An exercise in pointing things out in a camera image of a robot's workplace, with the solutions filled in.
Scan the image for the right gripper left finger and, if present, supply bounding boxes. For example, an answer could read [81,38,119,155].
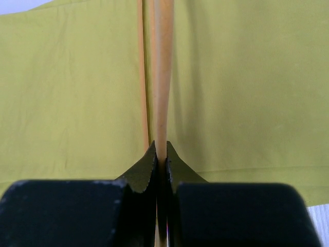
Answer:
[1,145,156,246]

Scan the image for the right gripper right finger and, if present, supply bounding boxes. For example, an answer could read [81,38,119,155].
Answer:
[167,143,321,246]

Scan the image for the yellow-green trousers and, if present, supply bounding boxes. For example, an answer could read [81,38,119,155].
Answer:
[1,1,328,205]

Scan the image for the yellow velvet hanger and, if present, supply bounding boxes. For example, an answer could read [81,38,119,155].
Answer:
[150,1,174,246]

